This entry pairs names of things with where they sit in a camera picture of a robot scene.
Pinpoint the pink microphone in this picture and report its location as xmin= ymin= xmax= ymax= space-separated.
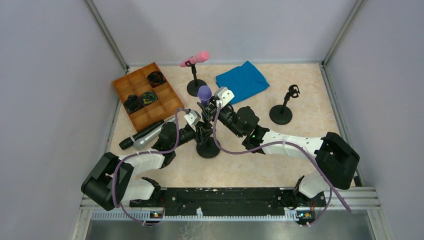
xmin=179 ymin=51 xmax=210 ymax=68

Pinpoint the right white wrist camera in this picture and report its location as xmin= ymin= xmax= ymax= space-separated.
xmin=214 ymin=86 xmax=235 ymax=108

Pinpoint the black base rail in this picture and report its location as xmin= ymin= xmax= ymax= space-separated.
xmin=129 ymin=187 xmax=326 ymax=217

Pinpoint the blue folded cloth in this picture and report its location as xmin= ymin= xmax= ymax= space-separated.
xmin=215 ymin=61 xmax=270 ymax=104

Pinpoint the purple cable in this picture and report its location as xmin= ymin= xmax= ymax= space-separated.
xmin=211 ymin=104 xmax=353 ymax=227
xmin=111 ymin=107 xmax=191 ymax=227

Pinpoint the purple microphone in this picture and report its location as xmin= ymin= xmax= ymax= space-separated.
xmin=197 ymin=85 xmax=212 ymax=106

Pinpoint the black bundle in tray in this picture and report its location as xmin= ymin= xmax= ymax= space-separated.
xmin=123 ymin=94 xmax=144 ymax=115

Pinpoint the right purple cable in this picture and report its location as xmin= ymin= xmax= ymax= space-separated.
xmin=211 ymin=104 xmax=353 ymax=227

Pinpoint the black item in tray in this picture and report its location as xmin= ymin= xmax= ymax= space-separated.
xmin=147 ymin=71 xmax=166 ymax=88

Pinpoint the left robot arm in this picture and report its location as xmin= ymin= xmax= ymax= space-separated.
xmin=81 ymin=121 xmax=213 ymax=211

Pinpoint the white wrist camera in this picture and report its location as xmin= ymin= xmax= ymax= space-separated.
xmin=214 ymin=86 xmax=235 ymax=108
xmin=184 ymin=110 xmax=201 ymax=131

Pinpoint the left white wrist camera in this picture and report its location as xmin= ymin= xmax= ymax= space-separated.
xmin=184 ymin=110 xmax=201 ymax=131

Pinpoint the silver microphone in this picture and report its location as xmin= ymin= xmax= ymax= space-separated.
xmin=133 ymin=116 xmax=176 ymax=150

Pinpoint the yellow-green bundle in tray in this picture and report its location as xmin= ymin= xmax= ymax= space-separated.
xmin=140 ymin=91 xmax=159 ymax=107

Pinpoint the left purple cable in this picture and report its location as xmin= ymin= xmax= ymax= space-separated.
xmin=111 ymin=107 xmax=191 ymax=227

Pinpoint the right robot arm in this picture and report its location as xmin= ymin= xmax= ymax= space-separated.
xmin=199 ymin=100 xmax=360 ymax=202

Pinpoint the black mic stand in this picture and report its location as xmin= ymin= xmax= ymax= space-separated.
xmin=184 ymin=59 xmax=207 ymax=97
xmin=269 ymin=84 xmax=300 ymax=125
xmin=196 ymin=123 xmax=221 ymax=159

